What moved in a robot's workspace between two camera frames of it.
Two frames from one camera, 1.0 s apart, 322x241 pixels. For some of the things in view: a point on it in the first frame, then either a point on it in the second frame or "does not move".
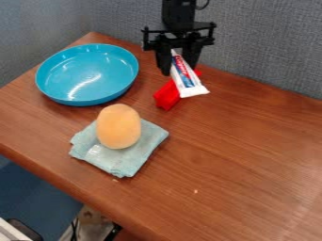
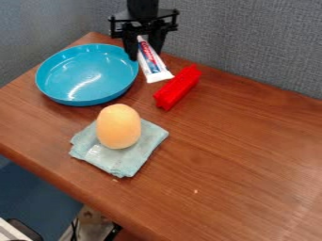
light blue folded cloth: [120, 161] does not move
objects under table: [91, 226] does not move
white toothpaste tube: [188, 83] → [151, 62]
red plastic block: [165, 96] does not move
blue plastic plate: [85, 74] does not move
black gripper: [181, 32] → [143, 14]
